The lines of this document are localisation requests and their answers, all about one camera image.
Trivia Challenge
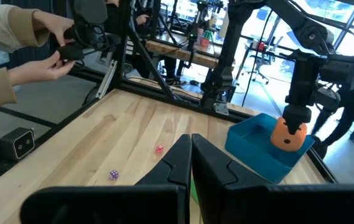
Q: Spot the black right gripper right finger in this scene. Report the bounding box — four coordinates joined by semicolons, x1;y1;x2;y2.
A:
191;133;354;224

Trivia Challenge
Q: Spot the black aluminium rig frame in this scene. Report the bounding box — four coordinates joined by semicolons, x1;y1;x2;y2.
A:
0;0;339;194

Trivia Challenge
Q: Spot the large green foam die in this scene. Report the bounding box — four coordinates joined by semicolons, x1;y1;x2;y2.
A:
190;179;200;205

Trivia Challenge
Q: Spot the large orange foam die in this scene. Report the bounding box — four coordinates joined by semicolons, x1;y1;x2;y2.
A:
270;116;308;152

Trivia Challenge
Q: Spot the person's hand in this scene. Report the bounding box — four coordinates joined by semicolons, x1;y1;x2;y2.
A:
7;51;77;87
33;9;75;47

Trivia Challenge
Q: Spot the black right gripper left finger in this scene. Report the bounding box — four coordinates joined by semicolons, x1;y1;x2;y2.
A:
20;133;193;224

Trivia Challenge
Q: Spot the blue plastic bin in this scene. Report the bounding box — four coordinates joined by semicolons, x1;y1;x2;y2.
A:
225;112;316;184

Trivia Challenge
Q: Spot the wooden background table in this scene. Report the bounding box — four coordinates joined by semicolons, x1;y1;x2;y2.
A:
145;30;236;70

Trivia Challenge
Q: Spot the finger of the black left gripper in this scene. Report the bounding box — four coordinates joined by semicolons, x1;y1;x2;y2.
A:
282;105;313;136

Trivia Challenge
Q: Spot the black office chair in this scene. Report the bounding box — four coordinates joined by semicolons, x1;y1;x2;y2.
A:
241;37;277;85

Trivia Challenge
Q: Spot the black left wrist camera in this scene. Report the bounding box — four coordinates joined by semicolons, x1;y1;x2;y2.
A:
319;54;354;86

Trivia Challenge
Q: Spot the silver aluminium bar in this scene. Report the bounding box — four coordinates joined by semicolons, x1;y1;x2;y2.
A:
95;59;119;100

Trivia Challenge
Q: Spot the black leader arm handle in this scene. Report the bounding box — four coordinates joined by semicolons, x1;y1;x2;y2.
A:
57;0;121;63

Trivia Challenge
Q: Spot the black table-level camera box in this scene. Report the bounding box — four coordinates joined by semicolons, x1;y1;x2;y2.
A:
1;126;37;161

